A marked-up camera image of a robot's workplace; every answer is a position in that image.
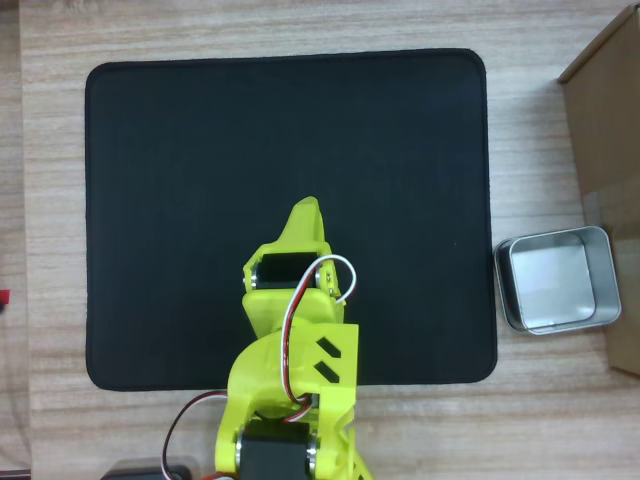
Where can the yellow-green robot arm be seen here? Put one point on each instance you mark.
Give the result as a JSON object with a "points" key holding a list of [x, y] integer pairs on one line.
{"points": [[260, 370]]}

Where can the square metal tin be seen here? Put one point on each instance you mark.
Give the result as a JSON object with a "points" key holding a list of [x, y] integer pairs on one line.
{"points": [[550, 285]]}

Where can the black mouse pad mat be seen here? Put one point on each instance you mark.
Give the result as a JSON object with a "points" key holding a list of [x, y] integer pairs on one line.
{"points": [[200, 175]]}

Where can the black base box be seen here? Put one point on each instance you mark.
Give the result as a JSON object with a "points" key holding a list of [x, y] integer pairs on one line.
{"points": [[145, 470]]}

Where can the small red black object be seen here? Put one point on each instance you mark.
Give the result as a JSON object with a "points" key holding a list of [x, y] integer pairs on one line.
{"points": [[4, 297]]}

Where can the brown cardboard box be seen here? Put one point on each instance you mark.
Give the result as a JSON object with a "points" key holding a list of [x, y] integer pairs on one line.
{"points": [[610, 125]]}

